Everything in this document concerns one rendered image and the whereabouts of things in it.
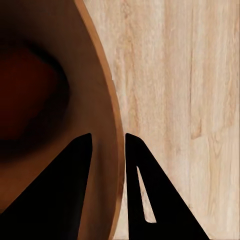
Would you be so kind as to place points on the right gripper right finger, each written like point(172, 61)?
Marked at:
point(174, 220)

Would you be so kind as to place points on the can of soda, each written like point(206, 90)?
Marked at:
point(27, 80)

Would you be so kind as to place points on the trash can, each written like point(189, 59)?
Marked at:
point(85, 101)

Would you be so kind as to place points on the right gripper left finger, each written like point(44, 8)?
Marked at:
point(50, 208)

